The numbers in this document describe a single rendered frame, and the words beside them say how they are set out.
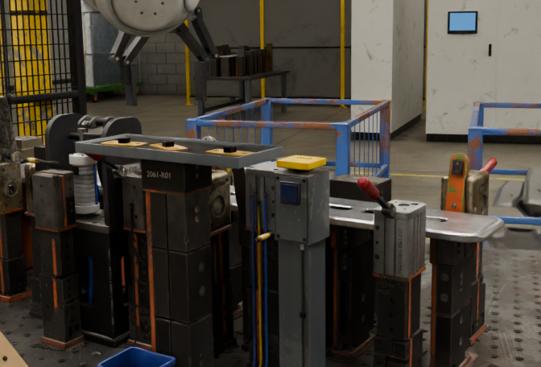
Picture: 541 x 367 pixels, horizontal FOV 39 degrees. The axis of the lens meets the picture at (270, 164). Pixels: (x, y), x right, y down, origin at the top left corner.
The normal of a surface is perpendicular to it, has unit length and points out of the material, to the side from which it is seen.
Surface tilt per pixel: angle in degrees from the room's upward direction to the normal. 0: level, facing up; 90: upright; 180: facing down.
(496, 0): 90
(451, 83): 90
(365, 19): 90
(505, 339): 0
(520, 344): 0
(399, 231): 90
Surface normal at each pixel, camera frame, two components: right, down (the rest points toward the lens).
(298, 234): -0.54, 0.15
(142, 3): 0.22, 0.53
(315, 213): 0.84, 0.08
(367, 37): -0.34, 0.17
